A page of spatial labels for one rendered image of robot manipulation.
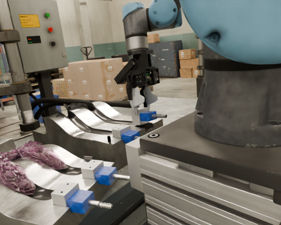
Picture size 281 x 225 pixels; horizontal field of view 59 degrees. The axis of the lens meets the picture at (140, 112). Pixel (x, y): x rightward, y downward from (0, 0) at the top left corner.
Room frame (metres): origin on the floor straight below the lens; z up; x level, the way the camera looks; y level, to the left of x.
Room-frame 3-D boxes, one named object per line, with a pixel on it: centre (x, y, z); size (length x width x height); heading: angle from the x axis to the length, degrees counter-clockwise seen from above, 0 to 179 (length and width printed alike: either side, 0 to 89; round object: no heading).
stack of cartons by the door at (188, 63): (7.46, -1.75, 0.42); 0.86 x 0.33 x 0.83; 48
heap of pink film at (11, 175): (0.62, 0.36, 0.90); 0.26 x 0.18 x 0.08; 66
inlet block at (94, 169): (0.56, 0.09, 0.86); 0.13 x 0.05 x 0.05; 66
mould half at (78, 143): (0.94, 0.19, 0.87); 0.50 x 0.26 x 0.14; 49
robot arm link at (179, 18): (0.85, -0.11, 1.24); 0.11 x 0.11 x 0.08; 82
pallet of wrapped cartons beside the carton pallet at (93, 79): (5.22, 0.89, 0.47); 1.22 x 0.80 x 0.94; 52
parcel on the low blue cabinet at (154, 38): (8.34, -0.64, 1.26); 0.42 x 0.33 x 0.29; 48
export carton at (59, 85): (6.05, 1.71, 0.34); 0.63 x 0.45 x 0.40; 48
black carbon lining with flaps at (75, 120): (0.92, 0.19, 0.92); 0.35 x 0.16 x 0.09; 49
